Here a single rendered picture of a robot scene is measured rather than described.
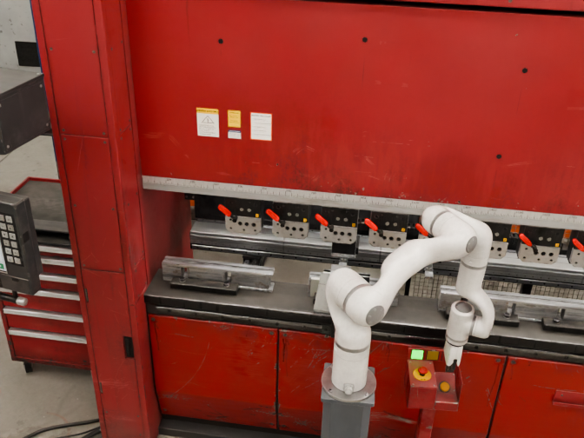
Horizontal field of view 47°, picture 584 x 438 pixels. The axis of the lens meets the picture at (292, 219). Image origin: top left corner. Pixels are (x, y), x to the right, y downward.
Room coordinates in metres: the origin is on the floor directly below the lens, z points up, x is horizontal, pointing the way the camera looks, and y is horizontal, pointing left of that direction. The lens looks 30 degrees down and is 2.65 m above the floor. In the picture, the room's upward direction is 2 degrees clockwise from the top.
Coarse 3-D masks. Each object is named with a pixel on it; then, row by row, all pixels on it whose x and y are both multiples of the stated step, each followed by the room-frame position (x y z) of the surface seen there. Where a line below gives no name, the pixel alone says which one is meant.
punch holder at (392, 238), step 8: (376, 216) 2.36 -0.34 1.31; (384, 216) 2.35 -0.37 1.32; (392, 216) 2.35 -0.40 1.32; (400, 216) 2.34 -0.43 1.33; (376, 224) 2.35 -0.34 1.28; (384, 224) 2.35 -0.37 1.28; (392, 224) 2.35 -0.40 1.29; (400, 224) 2.34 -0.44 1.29; (376, 232) 2.35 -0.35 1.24; (384, 232) 2.35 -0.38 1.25; (392, 232) 2.34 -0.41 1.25; (400, 232) 2.34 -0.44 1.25; (368, 240) 2.35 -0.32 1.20; (376, 240) 2.35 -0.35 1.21; (384, 240) 2.35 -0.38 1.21; (392, 240) 2.34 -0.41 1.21; (400, 240) 2.34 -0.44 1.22; (392, 248) 2.34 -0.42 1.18
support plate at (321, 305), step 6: (324, 276) 2.38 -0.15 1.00; (324, 282) 2.33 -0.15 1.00; (318, 288) 2.29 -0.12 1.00; (324, 288) 2.29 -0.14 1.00; (318, 294) 2.25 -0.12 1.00; (324, 294) 2.25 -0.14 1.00; (318, 300) 2.21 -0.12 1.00; (324, 300) 2.21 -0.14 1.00; (318, 306) 2.17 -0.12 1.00; (324, 306) 2.17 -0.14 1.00; (324, 312) 2.14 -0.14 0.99
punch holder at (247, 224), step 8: (232, 200) 2.43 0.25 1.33; (240, 200) 2.43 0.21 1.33; (248, 200) 2.43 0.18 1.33; (256, 200) 2.42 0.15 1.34; (232, 208) 2.43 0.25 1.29; (240, 208) 2.43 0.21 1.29; (248, 208) 2.43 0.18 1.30; (256, 208) 2.42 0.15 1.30; (240, 216) 2.43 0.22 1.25; (248, 216) 2.43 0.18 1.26; (232, 224) 2.43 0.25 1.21; (240, 224) 2.43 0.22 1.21; (248, 224) 2.43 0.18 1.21; (256, 224) 2.42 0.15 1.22; (240, 232) 2.43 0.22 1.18; (248, 232) 2.42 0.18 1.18; (256, 232) 2.42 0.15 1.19
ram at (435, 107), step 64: (128, 0) 2.49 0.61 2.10; (192, 0) 2.45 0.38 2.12; (256, 0) 2.42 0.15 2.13; (320, 0) 2.42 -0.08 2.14; (192, 64) 2.46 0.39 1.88; (256, 64) 2.42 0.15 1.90; (320, 64) 2.39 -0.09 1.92; (384, 64) 2.36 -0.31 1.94; (448, 64) 2.33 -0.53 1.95; (512, 64) 2.30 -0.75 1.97; (576, 64) 2.27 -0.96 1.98; (192, 128) 2.46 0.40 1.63; (320, 128) 2.39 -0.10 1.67; (384, 128) 2.36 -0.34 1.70; (448, 128) 2.33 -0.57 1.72; (512, 128) 2.30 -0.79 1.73; (576, 128) 2.27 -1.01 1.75; (192, 192) 2.46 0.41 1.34; (384, 192) 2.35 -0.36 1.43; (448, 192) 2.32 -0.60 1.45; (512, 192) 2.29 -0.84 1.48; (576, 192) 2.26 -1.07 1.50
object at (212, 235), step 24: (192, 240) 2.74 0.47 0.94; (216, 240) 2.72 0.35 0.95; (240, 240) 2.71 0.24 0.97; (264, 240) 2.69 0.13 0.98; (288, 240) 2.69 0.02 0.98; (312, 240) 2.70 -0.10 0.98; (360, 240) 2.71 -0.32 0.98; (408, 240) 2.72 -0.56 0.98; (360, 264) 2.63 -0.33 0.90; (456, 264) 2.57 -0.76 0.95; (504, 264) 2.55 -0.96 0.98; (528, 264) 2.54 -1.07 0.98; (552, 264) 2.55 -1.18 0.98; (576, 288) 2.50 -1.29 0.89
